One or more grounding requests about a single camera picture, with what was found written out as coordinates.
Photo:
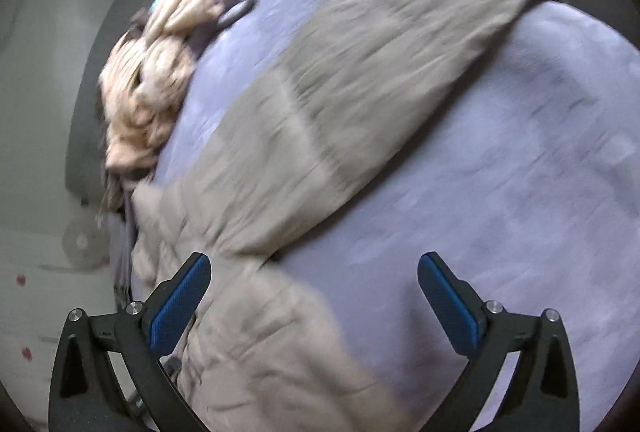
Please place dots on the grey headboard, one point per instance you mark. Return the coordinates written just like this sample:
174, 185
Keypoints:
87, 121

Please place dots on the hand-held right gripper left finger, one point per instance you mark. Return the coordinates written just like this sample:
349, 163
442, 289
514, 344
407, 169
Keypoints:
180, 307

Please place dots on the cream fuzzy cloth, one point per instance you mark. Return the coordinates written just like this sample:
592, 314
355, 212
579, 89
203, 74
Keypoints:
145, 101

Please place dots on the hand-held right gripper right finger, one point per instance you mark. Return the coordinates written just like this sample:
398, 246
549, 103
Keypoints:
440, 297

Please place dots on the purple fleece blanket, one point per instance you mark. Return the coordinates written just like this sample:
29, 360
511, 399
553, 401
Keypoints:
500, 187

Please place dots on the round white fan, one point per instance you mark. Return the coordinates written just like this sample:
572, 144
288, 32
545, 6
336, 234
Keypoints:
82, 242

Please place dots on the beige puffer jacket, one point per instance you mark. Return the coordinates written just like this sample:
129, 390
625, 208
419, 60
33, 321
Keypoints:
350, 86

